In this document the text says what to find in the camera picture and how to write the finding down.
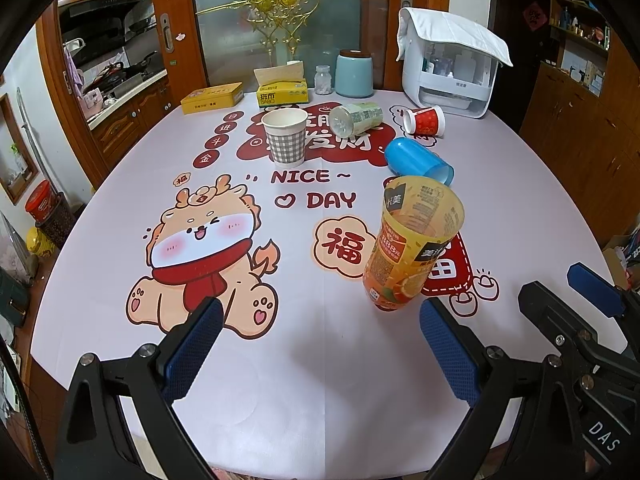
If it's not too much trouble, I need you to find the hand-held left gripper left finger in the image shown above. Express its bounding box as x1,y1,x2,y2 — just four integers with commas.
52,297,226,480

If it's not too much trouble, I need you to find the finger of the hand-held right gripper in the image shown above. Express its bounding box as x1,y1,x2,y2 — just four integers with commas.
518,282,599,362
566,262,640,321

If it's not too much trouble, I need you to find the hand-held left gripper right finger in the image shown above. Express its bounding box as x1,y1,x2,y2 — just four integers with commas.
419,299,587,480

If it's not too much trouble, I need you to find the blue plastic cup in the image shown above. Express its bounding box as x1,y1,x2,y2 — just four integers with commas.
384,136,457,187

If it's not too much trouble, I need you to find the orange transparent plastic cup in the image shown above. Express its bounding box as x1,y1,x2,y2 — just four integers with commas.
362,175,466,312

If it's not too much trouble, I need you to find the grey checked paper cup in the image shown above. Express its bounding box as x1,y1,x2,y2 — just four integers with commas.
262,107,308,169

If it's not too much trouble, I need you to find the red paper cup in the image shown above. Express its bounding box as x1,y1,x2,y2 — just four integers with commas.
403,105,446,138

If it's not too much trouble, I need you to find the clear green-print plastic cup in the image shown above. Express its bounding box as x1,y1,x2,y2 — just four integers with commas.
327,101,385,138

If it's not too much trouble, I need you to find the cardboard box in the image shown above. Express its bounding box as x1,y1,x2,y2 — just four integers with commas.
600,245,640,292

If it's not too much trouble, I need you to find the wooden shelf cabinet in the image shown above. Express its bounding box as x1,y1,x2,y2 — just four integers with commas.
520,0,640,243

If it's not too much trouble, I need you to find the yellow plastic jar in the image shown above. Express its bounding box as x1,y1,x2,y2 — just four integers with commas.
26,226,57,257

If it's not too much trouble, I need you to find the red round tin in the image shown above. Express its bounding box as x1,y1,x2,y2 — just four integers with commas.
25,180,56,222

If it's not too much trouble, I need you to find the yellow tin box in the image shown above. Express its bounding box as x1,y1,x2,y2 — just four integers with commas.
180,82,246,116

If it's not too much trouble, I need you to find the yellow tissue box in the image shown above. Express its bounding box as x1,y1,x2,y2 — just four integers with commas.
253,60,309,109

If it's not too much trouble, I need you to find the gas stove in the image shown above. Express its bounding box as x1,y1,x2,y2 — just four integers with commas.
82,72,145,106

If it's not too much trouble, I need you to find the black frying pan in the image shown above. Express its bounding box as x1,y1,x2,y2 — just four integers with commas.
102,51,158,78

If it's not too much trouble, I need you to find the white cloth cover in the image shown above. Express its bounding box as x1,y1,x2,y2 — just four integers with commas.
397,7,515,67

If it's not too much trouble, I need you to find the light blue canister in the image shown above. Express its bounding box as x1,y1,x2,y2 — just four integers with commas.
334,49,375,98

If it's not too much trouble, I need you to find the kitchen range hood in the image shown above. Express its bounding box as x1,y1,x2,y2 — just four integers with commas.
59,0,152,20

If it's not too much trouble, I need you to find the red wall decoration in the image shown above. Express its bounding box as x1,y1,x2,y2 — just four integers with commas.
522,2,547,31

